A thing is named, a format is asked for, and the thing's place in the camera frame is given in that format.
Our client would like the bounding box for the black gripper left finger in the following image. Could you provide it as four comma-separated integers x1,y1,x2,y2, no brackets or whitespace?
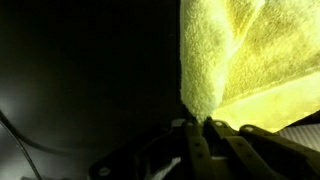
181,118,214,180

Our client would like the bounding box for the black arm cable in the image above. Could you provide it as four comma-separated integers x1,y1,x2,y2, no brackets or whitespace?
0,109,46,180

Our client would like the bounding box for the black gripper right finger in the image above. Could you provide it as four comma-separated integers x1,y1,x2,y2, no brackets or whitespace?
203,116,264,180

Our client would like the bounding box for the yellow microfibre cloth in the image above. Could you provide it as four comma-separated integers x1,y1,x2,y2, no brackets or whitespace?
179,0,320,134

